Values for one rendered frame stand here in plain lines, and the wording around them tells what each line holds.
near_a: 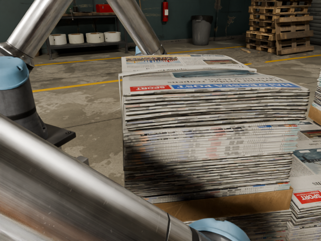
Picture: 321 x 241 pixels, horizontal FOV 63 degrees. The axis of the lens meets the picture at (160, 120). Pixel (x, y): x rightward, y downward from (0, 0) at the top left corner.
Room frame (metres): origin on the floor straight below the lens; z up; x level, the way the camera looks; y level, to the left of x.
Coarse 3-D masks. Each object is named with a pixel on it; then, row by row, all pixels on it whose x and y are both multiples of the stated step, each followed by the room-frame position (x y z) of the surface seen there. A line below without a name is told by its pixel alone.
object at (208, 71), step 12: (144, 72) 0.54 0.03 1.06; (156, 72) 0.54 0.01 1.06; (168, 72) 0.54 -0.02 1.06; (180, 72) 0.54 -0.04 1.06; (192, 72) 0.53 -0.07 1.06; (204, 72) 0.53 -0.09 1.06; (216, 72) 0.53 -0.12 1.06; (228, 72) 0.53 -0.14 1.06; (240, 72) 0.53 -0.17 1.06; (252, 72) 0.54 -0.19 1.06
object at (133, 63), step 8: (128, 56) 0.68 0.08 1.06; (136, 56) 0.68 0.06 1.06; (144, 56) 0.67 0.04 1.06; (152, 56) 0.67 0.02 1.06; (160, 56) 0.67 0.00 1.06; (168, 56) 0.67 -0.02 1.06; (176, 56) 0.68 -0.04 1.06; (184, 56) 0.68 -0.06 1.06; (192, 56) 0.68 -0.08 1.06; (200, 56) 0.68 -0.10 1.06; (208, 56) 0.69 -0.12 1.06; (216, 56) 0.69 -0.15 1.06; (224, 56) 0.69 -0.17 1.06; (128, 64) 0.59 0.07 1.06; (136, 64) 0.60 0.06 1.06; (144, 64) 0.60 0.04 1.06; (152, 64) 0.60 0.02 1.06; (160, 64) 0.60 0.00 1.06; (168, 64) 0.60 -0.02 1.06; (176, 64) 0.60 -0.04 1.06; (184, 64) 0.60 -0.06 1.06; (192, 64) 0.60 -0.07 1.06; (200, 64) 0.60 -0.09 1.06; (208, 64) 0.60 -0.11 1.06; (216, 64) 0.60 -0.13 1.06; (224, 64) 0.60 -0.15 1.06; (232, 64) 0.60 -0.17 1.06; (240, 64) 0.60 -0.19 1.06
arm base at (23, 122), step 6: (24, 114) 0.65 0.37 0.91; (30, 114) 0.66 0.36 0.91; (36, 114) 0.69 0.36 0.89; (18, 120) 0.64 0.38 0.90; (24, 120) 0.65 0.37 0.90; (30, 120) 0.66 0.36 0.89; (36, 120) 0.68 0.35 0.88; (42, 120) 0.71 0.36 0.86; (24, 126) 0.64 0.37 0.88; (30, 126) 0.65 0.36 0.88; (36, 126) 0.67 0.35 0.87; (42, 126) 0.71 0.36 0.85; (36, 132) 0.66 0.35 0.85; (42, 132) 0.67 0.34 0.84
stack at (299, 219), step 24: (312, 144) 0.63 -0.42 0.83; (312, 168) 0.52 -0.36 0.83; (312, 192) 0.43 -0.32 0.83; (240, 216) 0.37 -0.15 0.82; (264, 216) 0.38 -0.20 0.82; (288, 216) 0.38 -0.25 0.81; (312, 216) 0.40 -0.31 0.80; (264, 240) 0.38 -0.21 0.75; (288, 240) 0.40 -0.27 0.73; (312, 240) 0.41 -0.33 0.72
